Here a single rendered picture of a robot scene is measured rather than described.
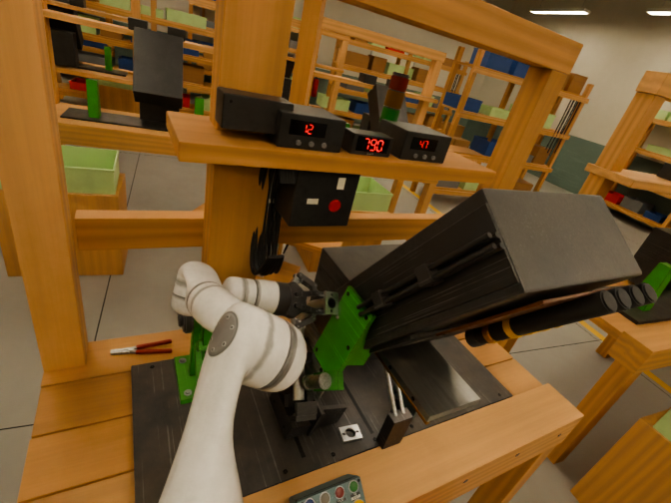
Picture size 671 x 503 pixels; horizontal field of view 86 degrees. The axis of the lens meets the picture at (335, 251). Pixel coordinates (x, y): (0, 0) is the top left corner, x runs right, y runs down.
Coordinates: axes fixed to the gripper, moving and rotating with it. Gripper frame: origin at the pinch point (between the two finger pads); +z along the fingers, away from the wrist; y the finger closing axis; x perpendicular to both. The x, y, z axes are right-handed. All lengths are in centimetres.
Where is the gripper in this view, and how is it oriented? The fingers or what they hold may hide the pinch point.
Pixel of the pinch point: (323, 303)
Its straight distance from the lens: 90.1
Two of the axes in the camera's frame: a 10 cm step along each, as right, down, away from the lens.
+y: 0.2, -9.6, 2.6
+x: -6.1, 2.0, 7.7
